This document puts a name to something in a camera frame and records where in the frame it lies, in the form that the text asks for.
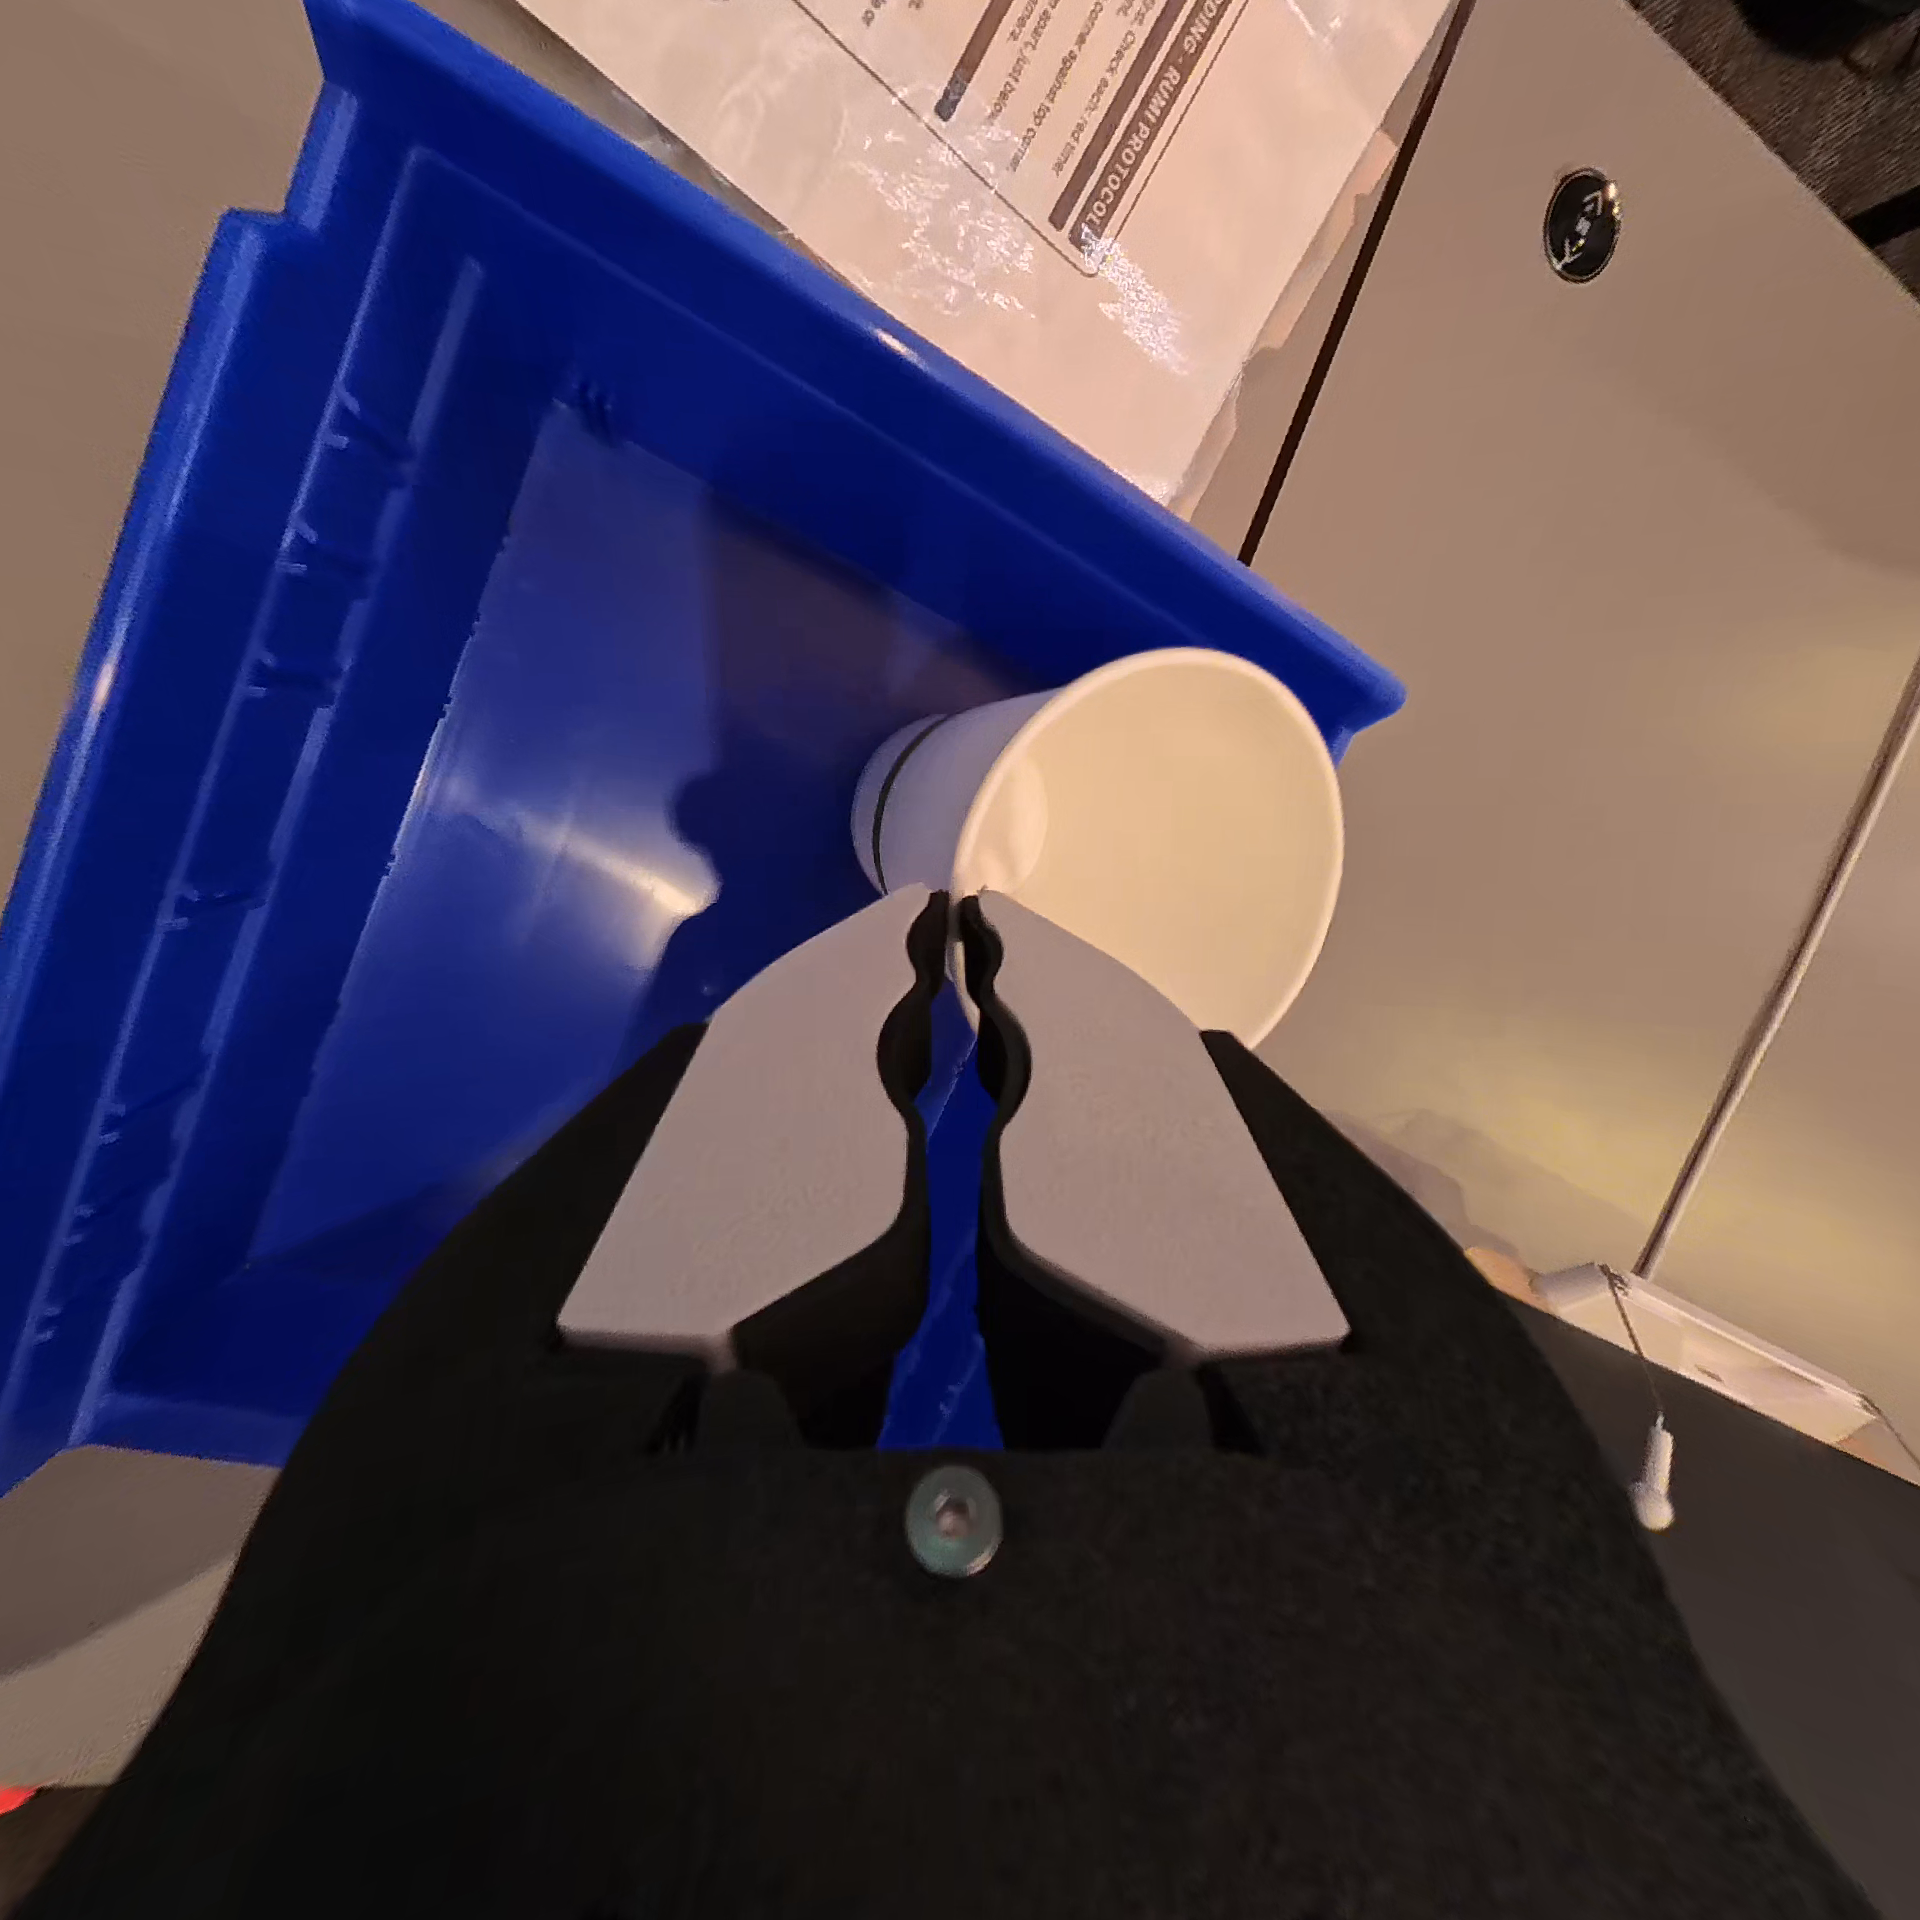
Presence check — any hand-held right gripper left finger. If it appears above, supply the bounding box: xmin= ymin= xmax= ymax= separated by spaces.
xmin=564 ymin=881 xmax=946 ymax=1448

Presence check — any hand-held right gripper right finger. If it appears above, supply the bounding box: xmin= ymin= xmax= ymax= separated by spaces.
xmin=963 ymin=890 xmax=1355 ymax=1448

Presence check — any white paper cup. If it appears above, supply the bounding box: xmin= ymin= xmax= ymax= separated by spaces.
xmin=854 ymin=643 xmax=1344 ymax=1063

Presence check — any blue plastic bin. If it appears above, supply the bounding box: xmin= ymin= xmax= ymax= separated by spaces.
xmin=0 ymin=0 xmax=1407 ymax=1504

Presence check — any laminated paper sheet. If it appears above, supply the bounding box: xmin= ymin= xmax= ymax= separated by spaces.
xmin=516 ymin=0 xmax=1470 ymax=526

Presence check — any desk cable grommet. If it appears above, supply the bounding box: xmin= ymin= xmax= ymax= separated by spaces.
xmin=1547 ymin=172 xmax=1629 ymax=282

